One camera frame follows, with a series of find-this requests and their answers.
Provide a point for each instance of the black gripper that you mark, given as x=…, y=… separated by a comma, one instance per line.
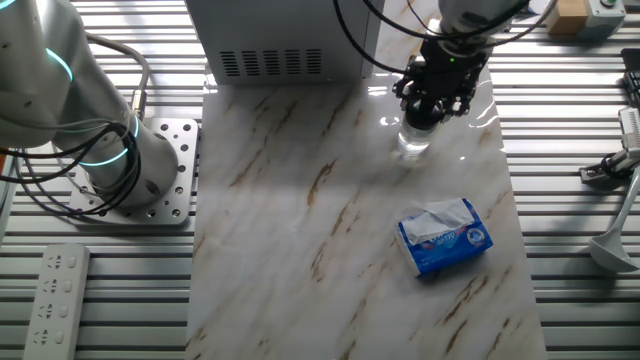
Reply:
x=447, y=72

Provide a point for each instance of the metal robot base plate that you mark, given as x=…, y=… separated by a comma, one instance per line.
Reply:
x=185, y=150

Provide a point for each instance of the grey emergency stop box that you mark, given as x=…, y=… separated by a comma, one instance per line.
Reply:
x=602, y=17

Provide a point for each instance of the white marble board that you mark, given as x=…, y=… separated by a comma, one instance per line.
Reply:
x=300, y=225

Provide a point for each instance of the silver depth camera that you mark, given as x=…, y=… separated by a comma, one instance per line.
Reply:
x=631, y=127

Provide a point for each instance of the blue tissue pack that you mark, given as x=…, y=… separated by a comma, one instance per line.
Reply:
x=450, y=250

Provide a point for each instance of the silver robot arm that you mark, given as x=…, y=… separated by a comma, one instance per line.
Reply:
x=40, y=75

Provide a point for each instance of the small cardboard box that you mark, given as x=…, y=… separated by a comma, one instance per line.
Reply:
x=567, y=17

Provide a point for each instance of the small metal angle bracket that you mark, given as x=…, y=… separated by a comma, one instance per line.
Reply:
x=592, y=175

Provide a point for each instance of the silver metal box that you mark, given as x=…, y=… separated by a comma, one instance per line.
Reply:
x=280, y=30

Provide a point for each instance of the clear glass jar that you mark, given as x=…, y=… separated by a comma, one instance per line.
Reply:
x=414, y=142

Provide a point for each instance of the white power strip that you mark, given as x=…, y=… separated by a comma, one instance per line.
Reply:
x=55, y=300

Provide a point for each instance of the black jar lid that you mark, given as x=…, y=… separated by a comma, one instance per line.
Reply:
x=422, y=115

